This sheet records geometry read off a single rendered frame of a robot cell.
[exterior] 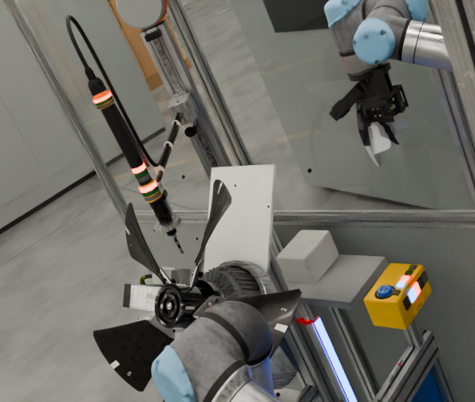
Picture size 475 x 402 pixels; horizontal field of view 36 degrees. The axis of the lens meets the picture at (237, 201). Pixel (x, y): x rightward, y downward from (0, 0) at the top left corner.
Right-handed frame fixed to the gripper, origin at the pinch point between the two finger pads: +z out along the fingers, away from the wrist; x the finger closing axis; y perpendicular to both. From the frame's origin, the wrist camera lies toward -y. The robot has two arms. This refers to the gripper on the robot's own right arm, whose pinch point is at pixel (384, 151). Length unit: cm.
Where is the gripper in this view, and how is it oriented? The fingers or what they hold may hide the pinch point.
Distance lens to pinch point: 166.3
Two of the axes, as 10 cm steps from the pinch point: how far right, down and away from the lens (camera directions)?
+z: 3.8, 8.4, 3.9
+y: 7.2, -0.1, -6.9
